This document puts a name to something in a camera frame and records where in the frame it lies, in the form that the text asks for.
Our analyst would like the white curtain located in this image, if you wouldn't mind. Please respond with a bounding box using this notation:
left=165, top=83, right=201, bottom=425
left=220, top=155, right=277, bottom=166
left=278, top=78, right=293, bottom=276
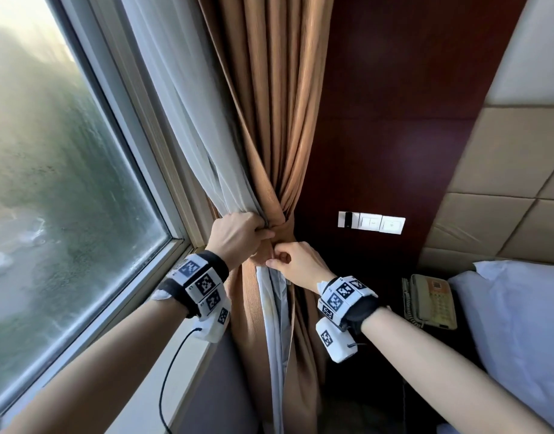
left=119, top=0, right=292, bottom=434

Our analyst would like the person's right forearm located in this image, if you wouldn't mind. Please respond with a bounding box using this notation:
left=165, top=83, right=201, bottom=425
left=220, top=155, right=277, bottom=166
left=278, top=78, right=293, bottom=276
left=361, top=306, right=554, bottom=434

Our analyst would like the brown curtain tieback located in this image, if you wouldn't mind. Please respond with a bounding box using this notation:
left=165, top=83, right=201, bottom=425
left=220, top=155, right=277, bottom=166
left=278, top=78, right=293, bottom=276
left=254, top=213, right=299, bottom=267

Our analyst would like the person's left hand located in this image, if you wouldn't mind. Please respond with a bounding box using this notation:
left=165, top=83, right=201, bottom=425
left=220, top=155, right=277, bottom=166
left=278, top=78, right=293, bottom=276
left=204, top=212, right=276, bottom=272

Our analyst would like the right black marker wristband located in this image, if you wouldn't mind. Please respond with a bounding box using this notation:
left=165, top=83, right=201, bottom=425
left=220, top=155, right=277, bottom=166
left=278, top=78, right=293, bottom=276
left=316, top=275, right=380, bottom=336

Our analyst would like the person's left forearm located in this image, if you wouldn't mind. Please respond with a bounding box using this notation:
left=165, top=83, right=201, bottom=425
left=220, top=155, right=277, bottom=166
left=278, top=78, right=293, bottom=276
left=4, top=297, right=191, bottom=434

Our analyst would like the person's right hand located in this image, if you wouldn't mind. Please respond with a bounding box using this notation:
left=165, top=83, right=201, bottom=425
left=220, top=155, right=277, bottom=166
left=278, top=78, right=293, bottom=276
left=265, top=241, right=337, bottom=296

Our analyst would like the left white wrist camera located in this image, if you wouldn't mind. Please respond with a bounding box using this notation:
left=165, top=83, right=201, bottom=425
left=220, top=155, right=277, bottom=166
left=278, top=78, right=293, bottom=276
left=192, top=295, right=233, bottom=344

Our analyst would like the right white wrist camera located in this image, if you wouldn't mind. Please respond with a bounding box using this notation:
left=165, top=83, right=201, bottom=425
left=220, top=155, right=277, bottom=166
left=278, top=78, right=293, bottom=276
left=314, top=316, right=359, bottom=365

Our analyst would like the beige telephone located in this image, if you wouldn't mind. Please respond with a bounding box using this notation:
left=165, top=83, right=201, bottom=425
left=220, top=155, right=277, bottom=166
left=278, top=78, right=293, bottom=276
left=402, top=273, right=459, bottom=332

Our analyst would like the black marker wristband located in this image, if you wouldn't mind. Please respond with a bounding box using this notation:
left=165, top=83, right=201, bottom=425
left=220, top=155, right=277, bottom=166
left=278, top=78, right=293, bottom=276
left=316, top=275, right=380, bottom=336
left=150, top=250, right=230, bottom=319

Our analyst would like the glass window with frame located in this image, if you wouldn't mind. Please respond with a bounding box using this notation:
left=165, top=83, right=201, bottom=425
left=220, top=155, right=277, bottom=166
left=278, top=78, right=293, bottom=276
left=0, top=0, right=206, bottom=428

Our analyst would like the beige window sill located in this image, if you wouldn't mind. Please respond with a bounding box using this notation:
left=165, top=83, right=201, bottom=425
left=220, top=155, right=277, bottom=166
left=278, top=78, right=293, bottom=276
left=103, top=311, right=220, bottom=434

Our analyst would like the brown curtain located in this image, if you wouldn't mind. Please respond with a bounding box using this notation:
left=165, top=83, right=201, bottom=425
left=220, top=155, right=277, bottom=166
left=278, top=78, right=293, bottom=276
left=194, top=0, right=337, bottom=434

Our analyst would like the white pillow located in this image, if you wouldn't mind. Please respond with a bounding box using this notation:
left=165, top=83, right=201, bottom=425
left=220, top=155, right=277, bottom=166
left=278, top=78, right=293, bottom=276
left=446, top=259, right=554, bottom=434

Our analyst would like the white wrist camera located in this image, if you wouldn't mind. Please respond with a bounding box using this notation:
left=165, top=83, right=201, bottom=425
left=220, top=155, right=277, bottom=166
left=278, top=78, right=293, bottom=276
left=314, top=316, right=359, bottom=365
left=192, top=295, right=233, bottom=344

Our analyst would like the dark nightstand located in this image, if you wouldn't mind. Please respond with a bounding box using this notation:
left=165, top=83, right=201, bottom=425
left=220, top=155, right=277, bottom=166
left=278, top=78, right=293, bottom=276
left=348, top=275, right=488, bottom=434

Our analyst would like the left black camera cable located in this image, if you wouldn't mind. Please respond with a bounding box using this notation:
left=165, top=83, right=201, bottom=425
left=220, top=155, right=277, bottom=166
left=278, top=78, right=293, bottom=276
left=157, top=327, right=203, bottom=434

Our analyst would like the left black marker wristband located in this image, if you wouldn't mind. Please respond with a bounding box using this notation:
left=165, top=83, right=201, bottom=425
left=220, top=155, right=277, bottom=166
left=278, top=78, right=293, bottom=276
left=150, top=250, right=230, bottom=319

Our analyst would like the dark red wooden wall panel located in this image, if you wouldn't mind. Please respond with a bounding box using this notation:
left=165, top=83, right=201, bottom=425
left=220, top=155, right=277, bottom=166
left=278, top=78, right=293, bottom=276
left=294, top=0, right=530, bottom=278

